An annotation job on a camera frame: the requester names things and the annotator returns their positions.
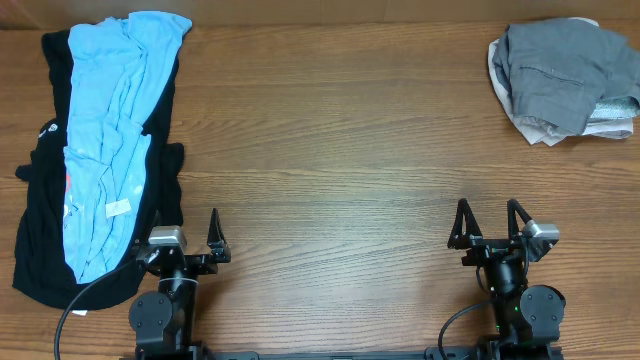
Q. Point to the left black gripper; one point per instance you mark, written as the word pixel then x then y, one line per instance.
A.
pixel 218 248

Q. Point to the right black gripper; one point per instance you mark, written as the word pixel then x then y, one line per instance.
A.
pixel 485 248

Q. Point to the light blue t-shirt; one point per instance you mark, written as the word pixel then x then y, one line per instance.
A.
pixel 120 70

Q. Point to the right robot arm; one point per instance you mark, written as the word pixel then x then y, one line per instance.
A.
pixel 527 318

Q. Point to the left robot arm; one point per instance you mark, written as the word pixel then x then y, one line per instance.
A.
pixel 163 320

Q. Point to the beige folded garment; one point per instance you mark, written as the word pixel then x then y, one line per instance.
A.
pixel 537 134

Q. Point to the black t-shirt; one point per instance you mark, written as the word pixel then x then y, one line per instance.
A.
pixel 41 272

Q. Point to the light patterned folded garment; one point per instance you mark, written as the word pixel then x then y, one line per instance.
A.
pixel 616 109

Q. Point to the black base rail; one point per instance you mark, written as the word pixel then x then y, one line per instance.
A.
pixel 430 353

